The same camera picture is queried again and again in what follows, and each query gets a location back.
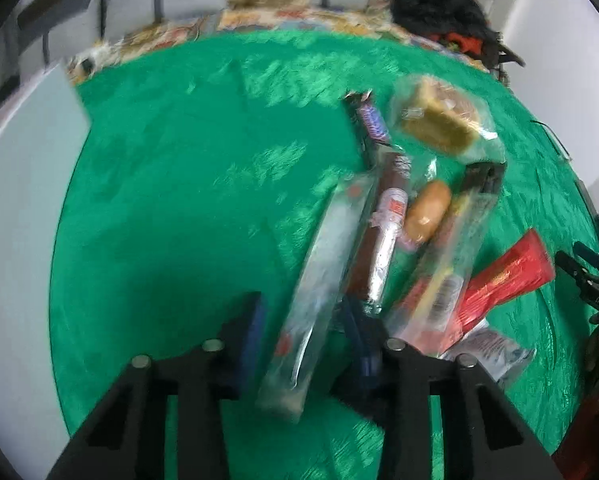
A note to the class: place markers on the cake slice in clear wrapper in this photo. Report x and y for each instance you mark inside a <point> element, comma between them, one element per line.
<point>434,120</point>

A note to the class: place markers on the dark frame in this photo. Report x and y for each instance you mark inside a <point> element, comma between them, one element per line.
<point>509,56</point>

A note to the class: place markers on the grey triangular packet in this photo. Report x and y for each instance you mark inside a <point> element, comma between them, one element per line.
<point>494,355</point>

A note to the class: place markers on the orange garment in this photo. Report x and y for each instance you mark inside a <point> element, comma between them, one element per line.
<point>459,41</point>

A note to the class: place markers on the clear silvery long packet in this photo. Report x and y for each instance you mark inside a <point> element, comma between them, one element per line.
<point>324,260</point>

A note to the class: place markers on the white cardboard box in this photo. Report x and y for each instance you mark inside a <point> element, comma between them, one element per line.
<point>19,235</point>

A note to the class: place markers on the person's right forearm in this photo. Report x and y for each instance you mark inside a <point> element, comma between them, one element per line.
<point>589,435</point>

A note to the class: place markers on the floral bedsheet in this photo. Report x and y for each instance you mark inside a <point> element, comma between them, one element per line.
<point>329,22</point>

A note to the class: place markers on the brown sausage stick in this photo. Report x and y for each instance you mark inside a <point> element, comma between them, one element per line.
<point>392,200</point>

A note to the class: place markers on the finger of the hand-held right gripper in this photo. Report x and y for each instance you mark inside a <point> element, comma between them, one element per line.
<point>572,265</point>
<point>592,255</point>

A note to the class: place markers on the black-tipped long clear packet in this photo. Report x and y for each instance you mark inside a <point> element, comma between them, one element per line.
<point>454,260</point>

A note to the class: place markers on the small bun in clear wrapper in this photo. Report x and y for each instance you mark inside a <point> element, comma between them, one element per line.
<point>427,210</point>

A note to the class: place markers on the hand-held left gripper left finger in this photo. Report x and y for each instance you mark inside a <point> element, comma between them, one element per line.
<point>252,345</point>

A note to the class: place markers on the dark chocolate bar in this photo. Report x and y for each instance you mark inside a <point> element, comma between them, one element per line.
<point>372,120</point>

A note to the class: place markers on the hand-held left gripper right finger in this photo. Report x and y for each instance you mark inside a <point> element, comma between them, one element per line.
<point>362,355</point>

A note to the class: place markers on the red snack packet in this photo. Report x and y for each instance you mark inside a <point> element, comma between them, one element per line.
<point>509,270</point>

